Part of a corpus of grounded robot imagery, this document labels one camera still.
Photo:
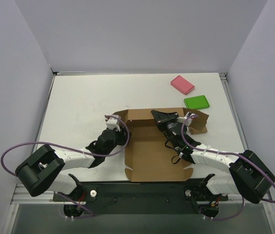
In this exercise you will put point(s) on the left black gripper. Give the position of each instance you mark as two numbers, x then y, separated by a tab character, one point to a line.
122	134

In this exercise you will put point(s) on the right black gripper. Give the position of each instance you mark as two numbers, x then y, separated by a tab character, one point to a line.
166	120

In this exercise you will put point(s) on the large brown cardboard box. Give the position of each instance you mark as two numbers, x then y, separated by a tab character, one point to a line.
146	157

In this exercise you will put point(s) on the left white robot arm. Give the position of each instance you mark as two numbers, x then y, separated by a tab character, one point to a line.
41	171

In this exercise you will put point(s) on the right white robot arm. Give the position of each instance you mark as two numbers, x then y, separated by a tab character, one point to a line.
246	174

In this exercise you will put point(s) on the small brown cardboard box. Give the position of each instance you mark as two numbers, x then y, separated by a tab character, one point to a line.
194	131

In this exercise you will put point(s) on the pink paper box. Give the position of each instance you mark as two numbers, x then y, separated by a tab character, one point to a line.
182	85

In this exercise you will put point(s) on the green paper box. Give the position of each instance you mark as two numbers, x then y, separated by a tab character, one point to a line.
197	102

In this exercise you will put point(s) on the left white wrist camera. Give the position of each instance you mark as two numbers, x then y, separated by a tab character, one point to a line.
112	122

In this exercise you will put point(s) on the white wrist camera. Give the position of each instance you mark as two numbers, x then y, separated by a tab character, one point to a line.
112	122
187	119

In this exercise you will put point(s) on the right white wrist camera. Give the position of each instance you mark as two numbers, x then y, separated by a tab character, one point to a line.
187	119

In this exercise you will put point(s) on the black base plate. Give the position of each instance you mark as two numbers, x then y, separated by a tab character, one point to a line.
134	198

